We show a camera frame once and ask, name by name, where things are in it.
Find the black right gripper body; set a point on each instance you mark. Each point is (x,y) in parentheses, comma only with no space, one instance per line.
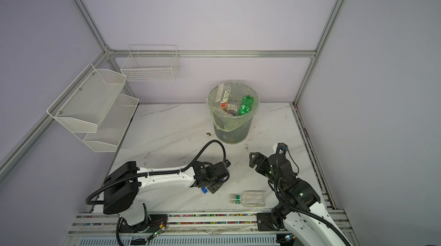
(279,184)

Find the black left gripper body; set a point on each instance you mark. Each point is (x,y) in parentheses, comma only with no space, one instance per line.
(215,185)

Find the clear bottle green cap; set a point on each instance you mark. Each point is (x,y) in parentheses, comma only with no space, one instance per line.
(251,198)

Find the green soda bottle yellow cap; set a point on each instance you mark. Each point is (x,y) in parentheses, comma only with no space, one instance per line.
(246,105)

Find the clear bottle sunflower label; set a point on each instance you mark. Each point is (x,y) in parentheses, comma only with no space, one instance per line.
(222,95)

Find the small bottle green white label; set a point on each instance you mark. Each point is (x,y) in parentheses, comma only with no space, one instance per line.
(232,108)

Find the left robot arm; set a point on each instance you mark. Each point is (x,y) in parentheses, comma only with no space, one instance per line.
(128,181)

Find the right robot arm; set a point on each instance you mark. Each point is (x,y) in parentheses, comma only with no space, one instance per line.
(300,210)

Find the grey mesh waste bin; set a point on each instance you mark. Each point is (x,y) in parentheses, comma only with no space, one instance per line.
(232,122)

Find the green plastic bin liner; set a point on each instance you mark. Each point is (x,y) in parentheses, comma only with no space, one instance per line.
(231,118)

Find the white mesh two-tier shelf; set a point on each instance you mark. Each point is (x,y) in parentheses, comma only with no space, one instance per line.
(95,109)

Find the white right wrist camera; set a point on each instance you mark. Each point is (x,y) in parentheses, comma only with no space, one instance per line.
(280,148)

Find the white wire wall basket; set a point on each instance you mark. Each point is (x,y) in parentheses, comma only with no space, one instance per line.
(151,63)

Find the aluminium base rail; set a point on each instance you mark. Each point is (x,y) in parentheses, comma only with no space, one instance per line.
(90,225)

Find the aluminium frame profile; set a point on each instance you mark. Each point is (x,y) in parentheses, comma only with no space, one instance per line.
(19,152)

